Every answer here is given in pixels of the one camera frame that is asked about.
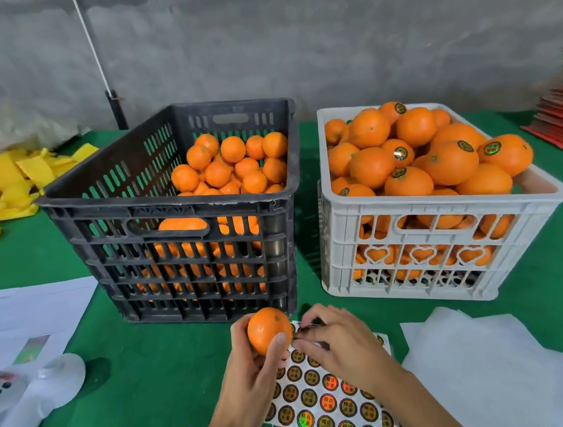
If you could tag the person's right hand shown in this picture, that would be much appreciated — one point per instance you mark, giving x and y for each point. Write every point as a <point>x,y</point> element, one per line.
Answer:
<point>349,343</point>

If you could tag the person's left hand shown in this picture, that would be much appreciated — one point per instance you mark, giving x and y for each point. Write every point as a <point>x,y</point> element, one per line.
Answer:
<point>243,383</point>

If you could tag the single orange fruit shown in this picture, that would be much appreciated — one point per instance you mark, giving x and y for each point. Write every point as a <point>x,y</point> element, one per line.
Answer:
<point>270,329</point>

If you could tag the holographic sticker sheet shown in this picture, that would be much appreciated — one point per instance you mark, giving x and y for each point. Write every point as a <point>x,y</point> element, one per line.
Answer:
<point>325,410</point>

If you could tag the black plastic crate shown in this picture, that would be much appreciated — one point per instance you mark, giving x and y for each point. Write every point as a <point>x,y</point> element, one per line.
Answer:
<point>274,187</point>

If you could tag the heap of labelled oranges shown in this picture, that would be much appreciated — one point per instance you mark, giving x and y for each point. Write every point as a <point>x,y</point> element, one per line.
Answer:
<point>450,163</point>

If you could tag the pile of oranges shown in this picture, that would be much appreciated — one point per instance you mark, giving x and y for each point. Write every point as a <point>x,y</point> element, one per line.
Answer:
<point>218,172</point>

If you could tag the white plastic crate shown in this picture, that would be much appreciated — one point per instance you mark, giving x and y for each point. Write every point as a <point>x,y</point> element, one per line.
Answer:
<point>548,195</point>

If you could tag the green felt table cover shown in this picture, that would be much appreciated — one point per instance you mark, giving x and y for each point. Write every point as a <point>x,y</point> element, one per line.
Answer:
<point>150,392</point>

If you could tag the white backing sheet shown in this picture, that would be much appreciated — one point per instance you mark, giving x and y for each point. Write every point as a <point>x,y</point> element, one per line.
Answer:
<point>505,368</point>

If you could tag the white printed paper sheet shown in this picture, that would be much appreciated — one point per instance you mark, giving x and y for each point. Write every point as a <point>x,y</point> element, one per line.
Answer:
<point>29,320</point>

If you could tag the stack of red cardboard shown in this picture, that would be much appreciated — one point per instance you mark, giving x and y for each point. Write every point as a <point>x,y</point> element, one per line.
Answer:
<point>561,109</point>

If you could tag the beige woven sack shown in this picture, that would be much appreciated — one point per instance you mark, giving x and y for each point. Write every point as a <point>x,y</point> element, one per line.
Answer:
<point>5,123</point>

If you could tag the white pole with black base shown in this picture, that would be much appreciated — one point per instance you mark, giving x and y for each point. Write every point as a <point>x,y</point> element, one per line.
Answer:
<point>95,45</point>

